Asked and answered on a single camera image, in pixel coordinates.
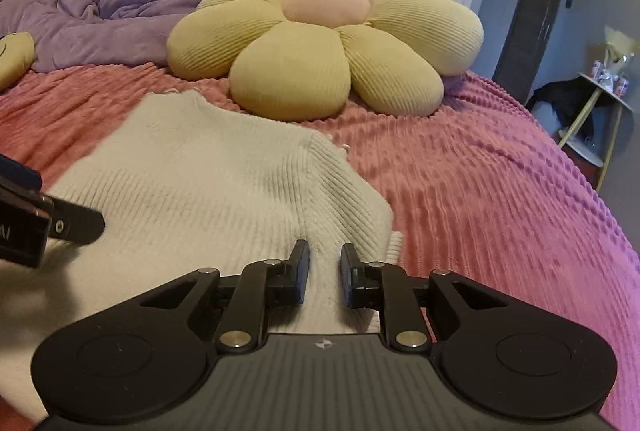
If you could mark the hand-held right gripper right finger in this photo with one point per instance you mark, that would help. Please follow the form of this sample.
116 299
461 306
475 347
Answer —
346 276

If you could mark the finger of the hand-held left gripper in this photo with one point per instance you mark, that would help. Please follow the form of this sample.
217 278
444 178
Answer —
77 225

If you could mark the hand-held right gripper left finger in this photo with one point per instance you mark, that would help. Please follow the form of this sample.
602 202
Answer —
302 276

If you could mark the white knit sweater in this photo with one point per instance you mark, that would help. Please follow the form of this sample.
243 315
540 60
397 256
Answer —
200 176

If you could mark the pink textured blanket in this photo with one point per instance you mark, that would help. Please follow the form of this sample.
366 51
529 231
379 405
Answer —
475 191

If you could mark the yellow face pillow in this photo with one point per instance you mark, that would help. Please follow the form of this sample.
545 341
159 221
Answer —
15 58

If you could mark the purple fleece blanket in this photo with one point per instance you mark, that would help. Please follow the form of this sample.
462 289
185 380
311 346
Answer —
100 31

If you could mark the yellow flower pillow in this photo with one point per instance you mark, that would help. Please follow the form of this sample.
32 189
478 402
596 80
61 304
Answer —
290 71

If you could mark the dark cloth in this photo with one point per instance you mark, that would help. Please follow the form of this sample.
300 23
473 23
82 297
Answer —
565 98

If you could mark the round side table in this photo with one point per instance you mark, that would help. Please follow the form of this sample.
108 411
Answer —
590 106

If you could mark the red and white can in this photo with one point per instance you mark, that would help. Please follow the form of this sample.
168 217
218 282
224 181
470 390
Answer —
595 69
622 87

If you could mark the dark door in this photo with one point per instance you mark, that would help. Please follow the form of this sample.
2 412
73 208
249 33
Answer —
535 11

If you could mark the wrapped flower bouquet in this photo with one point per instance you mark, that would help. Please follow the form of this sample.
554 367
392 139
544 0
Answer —
617 53

